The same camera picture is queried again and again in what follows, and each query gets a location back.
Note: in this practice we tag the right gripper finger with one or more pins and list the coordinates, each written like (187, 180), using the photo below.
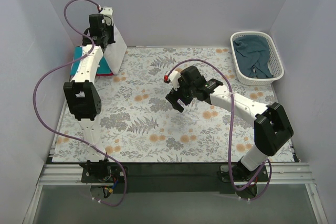
(178, 105)
(171, 97)

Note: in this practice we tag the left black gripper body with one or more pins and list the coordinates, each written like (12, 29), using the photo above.
(109, 36)

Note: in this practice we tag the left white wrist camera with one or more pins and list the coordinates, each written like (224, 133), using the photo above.
(107, 13)

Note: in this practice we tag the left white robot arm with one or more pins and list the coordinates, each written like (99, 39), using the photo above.
(82, 97)

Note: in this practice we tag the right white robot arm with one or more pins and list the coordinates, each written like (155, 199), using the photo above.
(271, 125)

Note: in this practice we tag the aluminium rail frame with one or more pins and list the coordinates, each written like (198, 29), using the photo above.
(290, 196)

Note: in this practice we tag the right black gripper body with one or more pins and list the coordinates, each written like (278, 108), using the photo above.
(177, 97)

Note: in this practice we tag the dark teal t shirt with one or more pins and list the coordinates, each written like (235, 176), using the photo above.
(252, 54)

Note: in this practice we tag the folded red t shirt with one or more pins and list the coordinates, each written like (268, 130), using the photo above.
(105, 74)

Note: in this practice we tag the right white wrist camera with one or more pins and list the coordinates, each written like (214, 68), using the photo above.
(172, 78)

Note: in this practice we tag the white t shirt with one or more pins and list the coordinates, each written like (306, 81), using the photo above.
(114, 53)

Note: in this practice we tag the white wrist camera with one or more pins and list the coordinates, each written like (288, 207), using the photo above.
(172, 78)
(107, 13)

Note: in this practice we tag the white plastic laundry basket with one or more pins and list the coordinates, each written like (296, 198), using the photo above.
(274, 63)

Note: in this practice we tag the folded teal t shirt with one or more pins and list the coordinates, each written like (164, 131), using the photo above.
(103, 65)

